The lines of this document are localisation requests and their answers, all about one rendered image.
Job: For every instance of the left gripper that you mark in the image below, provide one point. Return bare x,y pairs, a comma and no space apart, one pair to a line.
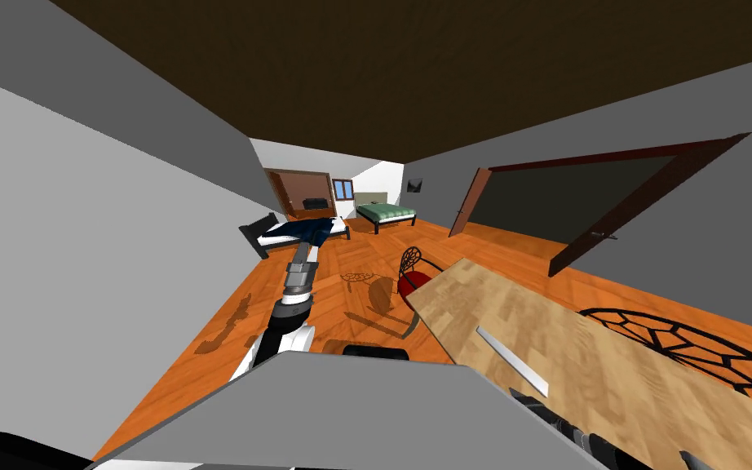
299,277

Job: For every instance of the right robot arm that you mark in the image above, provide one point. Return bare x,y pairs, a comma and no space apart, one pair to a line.
581,442

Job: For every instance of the bed with dark blue blanket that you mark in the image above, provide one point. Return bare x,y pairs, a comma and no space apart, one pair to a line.
298,232

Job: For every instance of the brown wardrobe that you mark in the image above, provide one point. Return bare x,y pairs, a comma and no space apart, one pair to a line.
301,192

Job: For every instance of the small blue window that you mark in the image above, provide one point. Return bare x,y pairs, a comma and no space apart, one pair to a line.
344,190

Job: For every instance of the bed with green cover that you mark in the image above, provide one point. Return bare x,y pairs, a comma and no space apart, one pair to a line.
386,212

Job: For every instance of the red chair with black back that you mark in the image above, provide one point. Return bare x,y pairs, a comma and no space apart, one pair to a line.
410,282

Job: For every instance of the brown door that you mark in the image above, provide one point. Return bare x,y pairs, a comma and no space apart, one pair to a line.
643,196
470,202

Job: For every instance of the light wood cupboard door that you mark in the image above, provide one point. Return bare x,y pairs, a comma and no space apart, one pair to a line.
611,365

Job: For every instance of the black patterned round rug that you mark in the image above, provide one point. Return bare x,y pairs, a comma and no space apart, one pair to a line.
689,346

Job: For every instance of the dark picture on wall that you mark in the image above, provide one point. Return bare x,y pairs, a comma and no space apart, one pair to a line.
415,186

